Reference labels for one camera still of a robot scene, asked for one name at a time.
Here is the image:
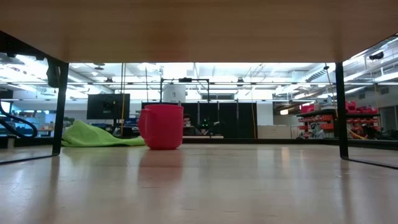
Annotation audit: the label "red mug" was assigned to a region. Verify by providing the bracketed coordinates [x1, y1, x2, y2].
[138, 104, 185, 151]

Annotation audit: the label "background robot with green light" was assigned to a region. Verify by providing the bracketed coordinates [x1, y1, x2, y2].
[198, 118, 220, 137]

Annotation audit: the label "white cylinder tank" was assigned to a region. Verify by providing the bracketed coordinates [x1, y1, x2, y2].
[162, 84, 187, 103]

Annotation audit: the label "black partition panels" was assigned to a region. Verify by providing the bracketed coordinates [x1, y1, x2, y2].
[141, 101, 258, 139]

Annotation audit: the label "beige cabinet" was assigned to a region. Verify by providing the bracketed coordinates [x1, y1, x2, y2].
[257, 125, 293, 139]

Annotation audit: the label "black monitor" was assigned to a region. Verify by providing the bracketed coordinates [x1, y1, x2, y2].
[86, 93, 131, 120]

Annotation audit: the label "green cloth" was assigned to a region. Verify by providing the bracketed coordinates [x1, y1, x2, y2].
[61, 119, 146, 147]

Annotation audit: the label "rack with red bins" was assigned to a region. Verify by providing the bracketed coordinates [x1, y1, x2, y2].
[296, 100, 381, 140]

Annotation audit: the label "thick black hose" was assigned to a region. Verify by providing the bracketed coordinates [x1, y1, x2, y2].
[0, 101, 39, 139]

